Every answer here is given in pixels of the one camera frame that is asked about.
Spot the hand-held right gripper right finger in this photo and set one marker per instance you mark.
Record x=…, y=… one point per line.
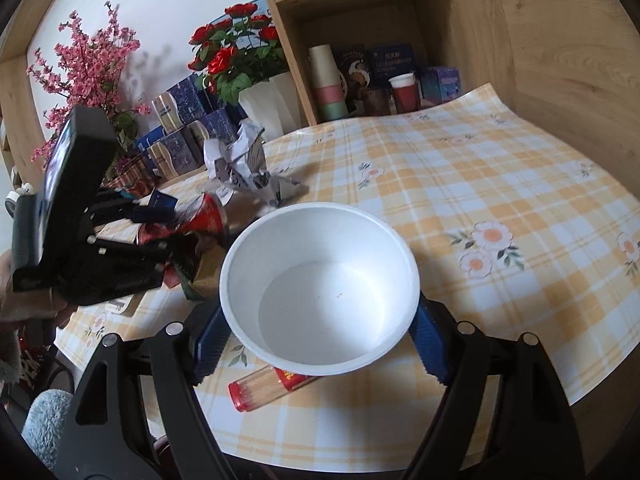
x=430, y=345

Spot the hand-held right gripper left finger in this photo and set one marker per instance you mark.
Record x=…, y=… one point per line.
x=210, y=342

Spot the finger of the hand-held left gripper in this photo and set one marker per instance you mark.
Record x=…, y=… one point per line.
x=162, y=201
x=130, y=255

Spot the red foil snack wrapper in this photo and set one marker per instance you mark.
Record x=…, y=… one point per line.
x=205, y=220

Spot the newspaper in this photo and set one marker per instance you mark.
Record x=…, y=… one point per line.
x=245, y=167

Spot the white bowl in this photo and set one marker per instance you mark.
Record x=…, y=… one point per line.
x=320, y=290

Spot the person's left hand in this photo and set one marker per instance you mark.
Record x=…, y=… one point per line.
x=30, y=305

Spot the striped copper planter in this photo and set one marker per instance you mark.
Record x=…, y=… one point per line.
x=131, y=175

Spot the blue and gold gift box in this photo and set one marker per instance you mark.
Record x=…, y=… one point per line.
x=182, y=102
x=217, y=125
x=172, y=155

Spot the flat blue box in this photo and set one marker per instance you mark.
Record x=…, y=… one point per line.
x=149, y=140

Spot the red clear plastic tube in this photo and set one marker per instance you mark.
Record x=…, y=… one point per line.
x=255, y=392

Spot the pink artificial blossom branches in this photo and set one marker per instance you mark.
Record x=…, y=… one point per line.
x=85, y=65

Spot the white faceted vase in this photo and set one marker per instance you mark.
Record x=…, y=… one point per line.
x=272, y=105

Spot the red artificial rose bouquet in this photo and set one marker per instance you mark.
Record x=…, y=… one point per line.
x=225, y=55

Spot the yellow plaid floral tablecloth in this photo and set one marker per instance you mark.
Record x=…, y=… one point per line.
x=450, y=185

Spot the person's grey fuzzy clothing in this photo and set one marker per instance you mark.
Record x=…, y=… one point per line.
x=47, y=425

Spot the stack of pastel cups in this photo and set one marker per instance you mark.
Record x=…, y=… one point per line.
x=327, y=80

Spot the dark blue moon print box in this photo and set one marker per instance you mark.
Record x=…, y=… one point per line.
x=352, y=67

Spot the dark brown cup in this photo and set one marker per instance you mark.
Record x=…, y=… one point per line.
x=375, y=102

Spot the red cup with white rim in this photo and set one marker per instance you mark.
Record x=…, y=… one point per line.
x=405, y=97

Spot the small purple blue box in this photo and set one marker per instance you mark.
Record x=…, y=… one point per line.
x=440, y=85

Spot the blue box with white print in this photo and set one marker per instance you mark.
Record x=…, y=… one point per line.
x=392, y=60

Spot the wooden shelf cabinet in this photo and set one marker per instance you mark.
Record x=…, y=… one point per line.
x=480, y=25

